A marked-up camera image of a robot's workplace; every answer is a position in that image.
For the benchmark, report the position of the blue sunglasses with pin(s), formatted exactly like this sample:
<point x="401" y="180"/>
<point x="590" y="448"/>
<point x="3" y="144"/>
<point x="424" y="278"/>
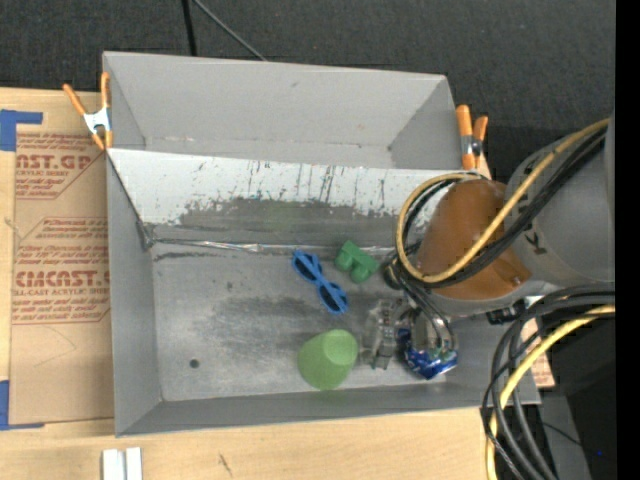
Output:
<point x="330" y="295"/>

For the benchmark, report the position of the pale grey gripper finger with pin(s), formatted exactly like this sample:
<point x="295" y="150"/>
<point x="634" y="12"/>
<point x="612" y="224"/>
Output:
<point x="387" y="344"/>
<point x="372" y="334"/>

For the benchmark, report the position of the green plastic cup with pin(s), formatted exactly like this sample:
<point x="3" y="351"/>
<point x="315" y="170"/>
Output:
<point x="327" y="360"/>

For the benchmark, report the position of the grey metal bin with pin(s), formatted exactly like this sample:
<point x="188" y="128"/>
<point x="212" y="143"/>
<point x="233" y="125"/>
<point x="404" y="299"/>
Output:
<point x="240" y="313"/>

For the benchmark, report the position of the green toy block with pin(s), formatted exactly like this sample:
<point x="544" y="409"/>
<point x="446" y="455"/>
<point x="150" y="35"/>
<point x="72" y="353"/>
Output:
<point x="354" y="260"/>

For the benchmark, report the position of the blue crumpled packet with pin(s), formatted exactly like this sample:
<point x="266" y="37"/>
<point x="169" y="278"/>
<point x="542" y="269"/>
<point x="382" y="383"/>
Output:
<point x="425" y="363"/>

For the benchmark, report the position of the black cylinder on white bracket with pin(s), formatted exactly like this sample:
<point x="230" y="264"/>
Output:
<point x="504" y="313"/>

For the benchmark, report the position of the brown cardboard board red print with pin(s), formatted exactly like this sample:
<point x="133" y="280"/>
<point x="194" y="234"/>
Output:
<point x="60" y="248"/>

